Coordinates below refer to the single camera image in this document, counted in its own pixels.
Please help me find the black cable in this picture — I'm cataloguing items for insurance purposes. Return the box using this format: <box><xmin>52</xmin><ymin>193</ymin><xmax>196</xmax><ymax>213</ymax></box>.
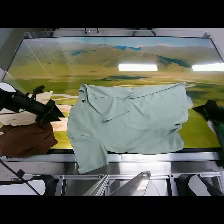
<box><xmin>0</xmin><ymin>158</ymin><xmax>41</xmax><ymax>197</ymax></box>

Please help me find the dark green garment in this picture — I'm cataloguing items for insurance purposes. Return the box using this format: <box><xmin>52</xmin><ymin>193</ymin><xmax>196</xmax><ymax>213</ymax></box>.
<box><xmin>207</xmin><ymin>105</ymin><xmax>224</xmax><ymax>168</ymax></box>

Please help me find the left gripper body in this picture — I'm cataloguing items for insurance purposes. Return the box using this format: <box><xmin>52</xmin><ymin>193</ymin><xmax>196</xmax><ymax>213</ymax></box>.
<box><xmin>35</xmin><ymin>98</ymin><xmax>65</xmax><ymax>125</ymax></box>

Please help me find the cream garment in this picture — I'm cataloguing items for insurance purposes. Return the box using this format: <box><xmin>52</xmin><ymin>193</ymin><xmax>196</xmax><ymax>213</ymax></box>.
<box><xmin>0</xmin><ymin>91</ymin><xmax>56</xmax><ymax>128</ymax></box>

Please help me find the pale green shirt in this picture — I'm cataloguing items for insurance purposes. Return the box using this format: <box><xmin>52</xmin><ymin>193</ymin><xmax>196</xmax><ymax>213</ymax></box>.
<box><xmin>66</xmin><ymin>82</ymin><xmax>194</xmax><ymax>175</ymax></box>

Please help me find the brown garment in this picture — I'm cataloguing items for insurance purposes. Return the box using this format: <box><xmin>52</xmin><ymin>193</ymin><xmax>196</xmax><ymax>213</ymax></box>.
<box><xmin>0</xmin><ymin>121</ymin><xmax>59</xmax><ymax>159</ymax></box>

